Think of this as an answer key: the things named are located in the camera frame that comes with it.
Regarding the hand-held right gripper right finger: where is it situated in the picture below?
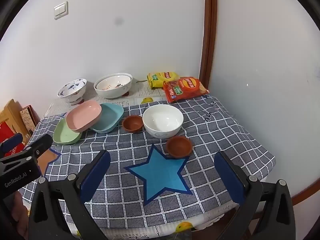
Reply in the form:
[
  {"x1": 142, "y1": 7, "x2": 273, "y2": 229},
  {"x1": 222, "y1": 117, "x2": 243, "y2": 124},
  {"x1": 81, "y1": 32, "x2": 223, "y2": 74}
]
[{"x1": 214, "y1": 151, "x2": 297, "y2": 240}]

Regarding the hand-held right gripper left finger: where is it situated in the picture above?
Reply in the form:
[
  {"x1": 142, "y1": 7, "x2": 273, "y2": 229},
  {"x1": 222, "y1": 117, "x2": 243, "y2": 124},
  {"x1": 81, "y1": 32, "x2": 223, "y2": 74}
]
[{"x1": 28, "y1": 150, "x2": 111, "y2": 240}]

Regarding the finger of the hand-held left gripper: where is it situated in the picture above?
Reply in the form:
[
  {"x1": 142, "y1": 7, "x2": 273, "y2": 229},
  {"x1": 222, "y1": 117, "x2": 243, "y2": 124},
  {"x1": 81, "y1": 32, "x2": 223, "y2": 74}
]
[
  {"x1": 0, "y1": 133, "x2": 23, "y2": 155},
  {"x1": 24, "y1": 134, "x2": 53, "y2": 159}
]

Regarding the small brown bowl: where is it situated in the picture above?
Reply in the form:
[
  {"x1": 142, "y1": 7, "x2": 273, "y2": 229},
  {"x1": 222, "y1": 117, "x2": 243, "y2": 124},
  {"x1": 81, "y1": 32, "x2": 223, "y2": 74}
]
[
  {"x1": 166, "y1": 136, "x2": 193, "y2": 158},
  {"x1": 122, "y1": 115, "x2": 144, "y2": 132}
]

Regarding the red box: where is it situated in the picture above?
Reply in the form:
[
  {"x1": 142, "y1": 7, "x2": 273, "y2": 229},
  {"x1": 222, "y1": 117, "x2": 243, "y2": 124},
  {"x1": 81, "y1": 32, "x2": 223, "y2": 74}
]
[{"x1": 0, "y1": 122, "x2": 25, "y2": 157}]

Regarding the green plate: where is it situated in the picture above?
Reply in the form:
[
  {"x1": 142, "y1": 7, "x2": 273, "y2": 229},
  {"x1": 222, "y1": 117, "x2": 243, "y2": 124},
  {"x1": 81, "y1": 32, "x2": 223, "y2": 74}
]
[{"x1": 52, "y1": 118, "x2": 82, "y2": 145}]

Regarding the brown framed board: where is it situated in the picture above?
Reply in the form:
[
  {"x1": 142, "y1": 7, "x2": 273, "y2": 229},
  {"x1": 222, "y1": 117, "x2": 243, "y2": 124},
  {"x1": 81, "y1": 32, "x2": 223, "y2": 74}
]
[{"x1": 20, "y1": 105, "x2": 41, "y2": 137}]

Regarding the light wooden box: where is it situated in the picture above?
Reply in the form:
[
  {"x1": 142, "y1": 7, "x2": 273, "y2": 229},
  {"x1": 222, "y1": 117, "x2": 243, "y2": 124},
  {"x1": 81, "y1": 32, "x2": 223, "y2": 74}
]
[{"x1": 0, "y1": 99, "x2": 32, "y2": 140}]

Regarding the grey checked tablecloth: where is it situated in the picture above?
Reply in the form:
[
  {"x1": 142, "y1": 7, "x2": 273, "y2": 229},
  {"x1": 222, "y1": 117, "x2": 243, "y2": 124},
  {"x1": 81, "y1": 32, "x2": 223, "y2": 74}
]
[{"x1": 19, "y1": 94, "x2": 275, "y2": 230}]

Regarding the pink plate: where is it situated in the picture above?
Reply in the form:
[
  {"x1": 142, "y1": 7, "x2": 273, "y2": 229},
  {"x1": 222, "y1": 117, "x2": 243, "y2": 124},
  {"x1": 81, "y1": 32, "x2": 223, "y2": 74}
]
[{"x1": 66, "y1": 100, "x2": 102, "y2": 133}]

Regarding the teal plate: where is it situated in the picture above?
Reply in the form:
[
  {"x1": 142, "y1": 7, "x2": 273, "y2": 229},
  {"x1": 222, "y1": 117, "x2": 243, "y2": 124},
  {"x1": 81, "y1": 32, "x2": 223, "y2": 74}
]
[{"x1": 89, "y1": 103, "x2": 124, "y2": 134}]

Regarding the blue patterned footed bowl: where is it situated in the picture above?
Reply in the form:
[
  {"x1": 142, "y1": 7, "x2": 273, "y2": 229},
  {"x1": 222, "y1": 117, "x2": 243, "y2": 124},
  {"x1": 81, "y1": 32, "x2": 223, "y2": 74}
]
[{"x1": 57, "y1": 78, "x2": 87, "y2": 105}]

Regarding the brown wooden baseboard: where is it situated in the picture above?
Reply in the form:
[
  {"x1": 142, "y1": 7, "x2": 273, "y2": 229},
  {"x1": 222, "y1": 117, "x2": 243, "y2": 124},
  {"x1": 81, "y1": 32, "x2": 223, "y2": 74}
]
[{"x1": 291, "y1": 177, "x2": 320, "y2": 206}]

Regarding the large white patterned bowl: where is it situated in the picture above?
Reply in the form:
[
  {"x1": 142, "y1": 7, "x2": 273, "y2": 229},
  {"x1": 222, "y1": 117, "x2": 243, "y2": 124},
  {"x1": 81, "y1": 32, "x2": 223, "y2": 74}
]
[{"x1": 94, "y1": 73, "x2": 133, "y2": 99}]

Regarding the plain white bowl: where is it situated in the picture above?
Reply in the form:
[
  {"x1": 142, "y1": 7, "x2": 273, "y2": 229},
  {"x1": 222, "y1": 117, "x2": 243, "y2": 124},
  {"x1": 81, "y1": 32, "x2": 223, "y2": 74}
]
[{"x1": 142, "y1": 104, "x2": 184, "y2": 139}]

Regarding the white bowl with printed inside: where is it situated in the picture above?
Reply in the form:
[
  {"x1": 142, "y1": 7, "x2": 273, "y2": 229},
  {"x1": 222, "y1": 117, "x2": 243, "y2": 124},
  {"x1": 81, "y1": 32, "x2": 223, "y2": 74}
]
[{"x1": 96, "y1": 75, "x2": 132, "y2": 92}]

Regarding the red chip bag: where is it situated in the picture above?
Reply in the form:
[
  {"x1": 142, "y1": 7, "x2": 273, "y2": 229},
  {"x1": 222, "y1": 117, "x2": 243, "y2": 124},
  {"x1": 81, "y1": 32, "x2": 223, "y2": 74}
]
[{"x1": 163, "y1": 77, "x2": 210, "y2": 104}]

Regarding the yellow chip bag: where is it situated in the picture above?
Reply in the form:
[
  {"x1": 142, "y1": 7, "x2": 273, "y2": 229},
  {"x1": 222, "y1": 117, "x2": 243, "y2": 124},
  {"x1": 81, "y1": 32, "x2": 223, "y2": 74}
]
[{"x1": 147, "y1": 71, "x2": 180, "y2": 89}]

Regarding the white light switch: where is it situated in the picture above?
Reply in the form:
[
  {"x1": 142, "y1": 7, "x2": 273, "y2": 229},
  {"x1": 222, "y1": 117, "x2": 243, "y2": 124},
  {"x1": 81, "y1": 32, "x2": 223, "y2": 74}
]
[{"x1": 54, "y1": 1, "x2": 68, "y2": 20}]

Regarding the brown wooden door frame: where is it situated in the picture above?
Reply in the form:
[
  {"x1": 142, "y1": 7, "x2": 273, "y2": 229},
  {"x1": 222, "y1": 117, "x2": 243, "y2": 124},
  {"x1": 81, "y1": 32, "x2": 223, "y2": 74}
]
[{"x1": 199, "y1": 0, "x2": 217, "y2": 87}]

